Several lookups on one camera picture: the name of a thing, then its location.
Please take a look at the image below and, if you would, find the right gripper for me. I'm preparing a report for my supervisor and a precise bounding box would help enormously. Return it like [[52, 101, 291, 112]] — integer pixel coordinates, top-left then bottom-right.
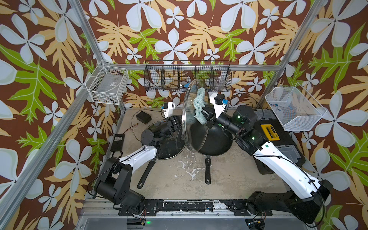
[[199, 105, 245, 140]]

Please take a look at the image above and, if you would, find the glass pot lid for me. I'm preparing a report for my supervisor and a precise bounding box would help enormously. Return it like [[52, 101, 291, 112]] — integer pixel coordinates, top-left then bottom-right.
[[182, 79, 209, 152], [145, 120, 186, 160]]

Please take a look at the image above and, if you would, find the green microfibre cloth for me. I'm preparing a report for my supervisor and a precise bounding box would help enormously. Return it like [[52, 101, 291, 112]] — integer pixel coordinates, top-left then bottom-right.
[[193, 87, 207, 125]]

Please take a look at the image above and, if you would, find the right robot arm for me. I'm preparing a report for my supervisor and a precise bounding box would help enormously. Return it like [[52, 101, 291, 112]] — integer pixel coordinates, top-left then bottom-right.
[[193, 90, 333, 224]]

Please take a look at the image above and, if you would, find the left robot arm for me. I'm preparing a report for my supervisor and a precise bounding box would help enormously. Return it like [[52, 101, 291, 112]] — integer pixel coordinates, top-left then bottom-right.
[[94, 102, 185, 215]]

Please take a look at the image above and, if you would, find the small black box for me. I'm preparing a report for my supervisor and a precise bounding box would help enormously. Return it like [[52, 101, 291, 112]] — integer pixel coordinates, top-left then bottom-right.
[[136, 111, 152, 125]]

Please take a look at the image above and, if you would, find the left black frying pan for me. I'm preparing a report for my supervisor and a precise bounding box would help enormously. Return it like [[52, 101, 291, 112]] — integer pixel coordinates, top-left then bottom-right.
[[137, 158, 156, 189]]

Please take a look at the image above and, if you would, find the black frying pan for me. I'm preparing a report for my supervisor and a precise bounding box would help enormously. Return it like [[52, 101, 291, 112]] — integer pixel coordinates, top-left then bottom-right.
[[189, 121, 233, 185], [137, 158, 156, 189]]

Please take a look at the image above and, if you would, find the black power adapter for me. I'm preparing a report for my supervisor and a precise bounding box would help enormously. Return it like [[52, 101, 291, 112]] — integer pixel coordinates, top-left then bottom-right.
[[110, 134, 125, 158]]

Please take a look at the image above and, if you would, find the right black frying pan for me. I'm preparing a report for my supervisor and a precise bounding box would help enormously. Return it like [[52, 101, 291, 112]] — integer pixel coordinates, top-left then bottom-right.
[[189, 121, 233, 185]]

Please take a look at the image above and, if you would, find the black tool case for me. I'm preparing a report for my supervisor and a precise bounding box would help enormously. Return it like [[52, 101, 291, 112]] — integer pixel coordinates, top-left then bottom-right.
[[254, 109, 305, 167]]

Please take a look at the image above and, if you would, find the white mesh basket right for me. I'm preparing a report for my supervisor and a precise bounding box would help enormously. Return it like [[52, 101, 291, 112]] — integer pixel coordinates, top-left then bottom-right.
[[265, 83, 327, 132]]

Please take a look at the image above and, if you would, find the black wire basket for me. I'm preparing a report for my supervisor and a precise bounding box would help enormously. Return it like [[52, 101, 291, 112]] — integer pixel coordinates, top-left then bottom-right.
[[144, 60, 232, 92]]

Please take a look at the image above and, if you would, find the white wire basket left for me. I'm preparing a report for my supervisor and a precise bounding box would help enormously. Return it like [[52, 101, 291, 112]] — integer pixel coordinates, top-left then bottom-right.
[[86, 61, 129, 105]]

